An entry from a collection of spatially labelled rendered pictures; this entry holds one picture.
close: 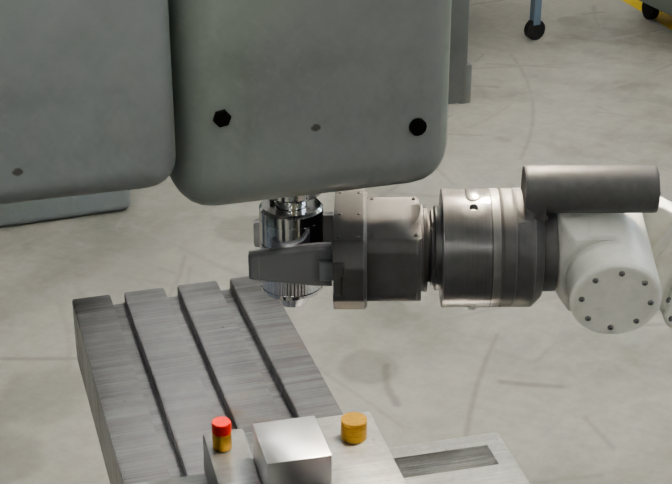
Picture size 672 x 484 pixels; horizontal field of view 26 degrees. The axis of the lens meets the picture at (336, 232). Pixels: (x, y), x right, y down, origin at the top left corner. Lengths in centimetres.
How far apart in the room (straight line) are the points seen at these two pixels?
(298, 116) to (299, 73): 3
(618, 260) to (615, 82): 421
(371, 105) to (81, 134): 19
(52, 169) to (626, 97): 428
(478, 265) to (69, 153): 31
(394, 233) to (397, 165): 9
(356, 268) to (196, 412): 49
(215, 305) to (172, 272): 213
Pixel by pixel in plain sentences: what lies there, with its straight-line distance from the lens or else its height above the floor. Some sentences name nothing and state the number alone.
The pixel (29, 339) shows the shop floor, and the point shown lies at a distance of 354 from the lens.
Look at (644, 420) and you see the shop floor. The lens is 323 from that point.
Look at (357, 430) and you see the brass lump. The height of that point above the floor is 104.
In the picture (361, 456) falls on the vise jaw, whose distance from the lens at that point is 121.
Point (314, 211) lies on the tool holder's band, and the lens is 105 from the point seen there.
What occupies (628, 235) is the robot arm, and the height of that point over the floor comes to 126.
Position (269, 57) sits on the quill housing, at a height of 142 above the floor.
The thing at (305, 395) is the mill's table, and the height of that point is 92.
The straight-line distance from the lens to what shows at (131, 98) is 88.
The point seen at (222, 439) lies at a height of 104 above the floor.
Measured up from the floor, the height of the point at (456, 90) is 135.
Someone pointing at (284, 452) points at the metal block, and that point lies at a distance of 116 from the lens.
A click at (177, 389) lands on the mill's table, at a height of 92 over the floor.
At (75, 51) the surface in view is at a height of 144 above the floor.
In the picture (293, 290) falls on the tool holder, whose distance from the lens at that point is 107.
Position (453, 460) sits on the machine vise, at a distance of 128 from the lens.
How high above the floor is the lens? 170
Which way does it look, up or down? 25 degrees down
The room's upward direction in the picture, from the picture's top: straight up
